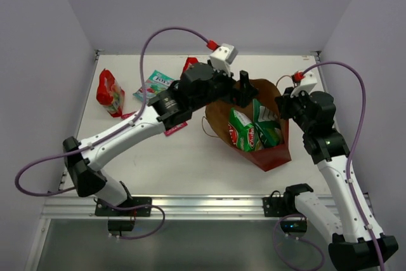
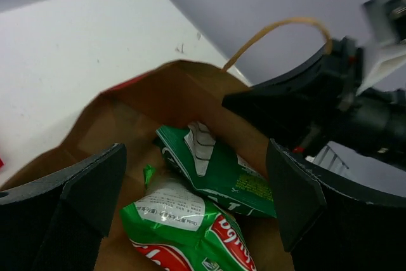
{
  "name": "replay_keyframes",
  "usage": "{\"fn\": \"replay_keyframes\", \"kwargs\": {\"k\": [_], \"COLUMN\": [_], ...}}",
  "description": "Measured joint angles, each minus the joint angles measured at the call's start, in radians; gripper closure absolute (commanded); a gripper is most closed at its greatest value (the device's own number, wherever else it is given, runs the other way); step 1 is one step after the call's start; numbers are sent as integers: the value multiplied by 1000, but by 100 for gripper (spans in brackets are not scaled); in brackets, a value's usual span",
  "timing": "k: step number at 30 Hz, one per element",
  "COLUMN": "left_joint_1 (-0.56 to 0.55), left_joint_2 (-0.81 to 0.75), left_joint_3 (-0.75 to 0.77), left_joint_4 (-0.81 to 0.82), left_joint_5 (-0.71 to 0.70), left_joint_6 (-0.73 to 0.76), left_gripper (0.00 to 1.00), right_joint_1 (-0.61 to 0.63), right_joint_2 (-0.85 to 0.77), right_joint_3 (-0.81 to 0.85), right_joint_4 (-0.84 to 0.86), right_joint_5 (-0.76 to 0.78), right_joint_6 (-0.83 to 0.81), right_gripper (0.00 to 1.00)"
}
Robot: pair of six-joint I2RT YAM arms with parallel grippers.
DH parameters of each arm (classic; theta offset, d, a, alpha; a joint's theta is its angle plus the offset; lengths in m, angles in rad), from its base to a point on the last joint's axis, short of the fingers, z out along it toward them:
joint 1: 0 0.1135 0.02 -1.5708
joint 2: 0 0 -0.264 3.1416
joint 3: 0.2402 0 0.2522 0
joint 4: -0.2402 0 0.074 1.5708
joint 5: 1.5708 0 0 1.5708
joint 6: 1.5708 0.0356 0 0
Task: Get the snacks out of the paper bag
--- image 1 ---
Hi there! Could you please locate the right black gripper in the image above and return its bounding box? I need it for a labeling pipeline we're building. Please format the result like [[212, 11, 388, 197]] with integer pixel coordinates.
[[275, 86, 313, 135]]

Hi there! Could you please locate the green chips bag back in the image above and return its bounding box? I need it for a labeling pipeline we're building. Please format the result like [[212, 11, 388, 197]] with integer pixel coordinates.
[[252, 99, 283, 148]]

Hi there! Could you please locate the green Chuba chips bag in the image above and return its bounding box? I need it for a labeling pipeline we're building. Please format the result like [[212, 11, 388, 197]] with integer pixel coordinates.
[[228, 108, 263, 152]]

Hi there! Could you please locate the red paper bag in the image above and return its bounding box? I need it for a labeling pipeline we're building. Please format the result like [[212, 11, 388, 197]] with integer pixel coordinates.
[[205, 79, 291, 172]]

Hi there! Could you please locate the red candy packet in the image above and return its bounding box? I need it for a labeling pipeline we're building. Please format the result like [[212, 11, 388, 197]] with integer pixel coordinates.
[[164, 122, 188, 136], [121, 112, 135, 119]]

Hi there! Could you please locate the teal Fox's candy bag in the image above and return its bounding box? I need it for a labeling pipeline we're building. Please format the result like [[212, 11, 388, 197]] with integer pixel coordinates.
[[133, 70, 174, 102]]

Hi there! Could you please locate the red gummy candy bag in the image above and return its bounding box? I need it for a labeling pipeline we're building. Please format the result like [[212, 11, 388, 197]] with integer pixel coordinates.
[[96, 69, 125, 117]]

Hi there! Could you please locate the red snack bag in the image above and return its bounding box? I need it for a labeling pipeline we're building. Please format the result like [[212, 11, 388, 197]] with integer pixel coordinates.
[[182, 57, 199, 72]]

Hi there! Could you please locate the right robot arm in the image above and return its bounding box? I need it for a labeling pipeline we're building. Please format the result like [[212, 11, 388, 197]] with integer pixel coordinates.
[[275, 87, 398, 270]]

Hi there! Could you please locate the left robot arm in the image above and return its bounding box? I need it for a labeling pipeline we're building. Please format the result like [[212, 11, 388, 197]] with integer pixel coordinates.
[[63, 62, 259, 216]]

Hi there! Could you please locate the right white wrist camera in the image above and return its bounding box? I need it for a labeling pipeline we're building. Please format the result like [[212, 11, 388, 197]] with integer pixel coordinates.
[[291, 72, 317, 98]]

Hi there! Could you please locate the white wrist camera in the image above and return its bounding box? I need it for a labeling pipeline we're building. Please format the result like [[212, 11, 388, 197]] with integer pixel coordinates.
[[291, 72, 317, 98], [207, 40, 239, 77]]

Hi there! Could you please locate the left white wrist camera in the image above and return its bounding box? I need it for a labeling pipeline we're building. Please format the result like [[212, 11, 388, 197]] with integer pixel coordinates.
[[207, 40, 239, 77]]

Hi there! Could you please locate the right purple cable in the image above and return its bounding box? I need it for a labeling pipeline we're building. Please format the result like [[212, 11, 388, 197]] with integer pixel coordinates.
[[273, 61, 388, 271]]

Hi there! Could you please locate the purple cable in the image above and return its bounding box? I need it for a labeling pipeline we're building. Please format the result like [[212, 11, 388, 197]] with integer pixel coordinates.
[[273, 61, 388, 271], [15, 27, 219, 240]]

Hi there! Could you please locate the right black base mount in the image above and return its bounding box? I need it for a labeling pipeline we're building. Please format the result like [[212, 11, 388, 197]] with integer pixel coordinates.
[[262, 190, 308, 235]]

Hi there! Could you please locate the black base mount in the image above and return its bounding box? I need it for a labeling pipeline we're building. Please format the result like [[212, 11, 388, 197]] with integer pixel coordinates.
[[95, 196, 152, 235], [262, 190, 308, 235]]

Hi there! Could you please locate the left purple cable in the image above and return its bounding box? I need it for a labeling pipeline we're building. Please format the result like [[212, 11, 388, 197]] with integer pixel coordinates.
[[15, 27, 219, 240]]

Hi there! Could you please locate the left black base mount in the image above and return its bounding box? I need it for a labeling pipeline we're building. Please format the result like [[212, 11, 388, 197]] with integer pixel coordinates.
[[95, 196, 152, 235]]

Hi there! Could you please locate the aluminium rail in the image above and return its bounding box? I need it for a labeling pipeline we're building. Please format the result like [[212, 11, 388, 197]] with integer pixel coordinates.
[[41, 193, 271, 220]]

